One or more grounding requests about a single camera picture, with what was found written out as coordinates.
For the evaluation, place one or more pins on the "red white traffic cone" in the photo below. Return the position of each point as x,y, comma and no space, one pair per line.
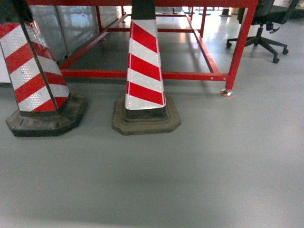
145,109

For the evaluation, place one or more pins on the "red metal frame table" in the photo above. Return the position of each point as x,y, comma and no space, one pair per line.
185,57

